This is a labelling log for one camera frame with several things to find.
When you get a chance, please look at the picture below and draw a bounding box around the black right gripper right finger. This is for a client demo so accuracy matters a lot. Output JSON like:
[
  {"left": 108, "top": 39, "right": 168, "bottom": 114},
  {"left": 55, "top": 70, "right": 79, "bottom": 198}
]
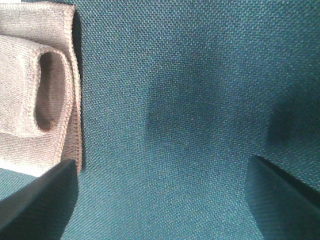
[{"left": 244, "top": 155, "right": 320, "bottom": 240}]

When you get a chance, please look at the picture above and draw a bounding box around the black table cloth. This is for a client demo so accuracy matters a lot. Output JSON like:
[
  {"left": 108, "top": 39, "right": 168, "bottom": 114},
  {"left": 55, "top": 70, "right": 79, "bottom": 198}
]
[{"left": 0, "top": 0, "right": 320, "bottom": 240}]

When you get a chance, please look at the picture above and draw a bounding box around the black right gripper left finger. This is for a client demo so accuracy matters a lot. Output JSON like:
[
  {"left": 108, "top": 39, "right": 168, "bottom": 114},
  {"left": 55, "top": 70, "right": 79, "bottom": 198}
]
[{"left": 0, "top": 159, "right": 79, "bottom": 240}]

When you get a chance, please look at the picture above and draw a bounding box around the orange-brown towel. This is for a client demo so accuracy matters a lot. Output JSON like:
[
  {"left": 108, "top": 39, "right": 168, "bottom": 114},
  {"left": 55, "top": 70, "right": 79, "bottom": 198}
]
[{"left": 0, "top": 2, "right": 82, "bottom": 177}]

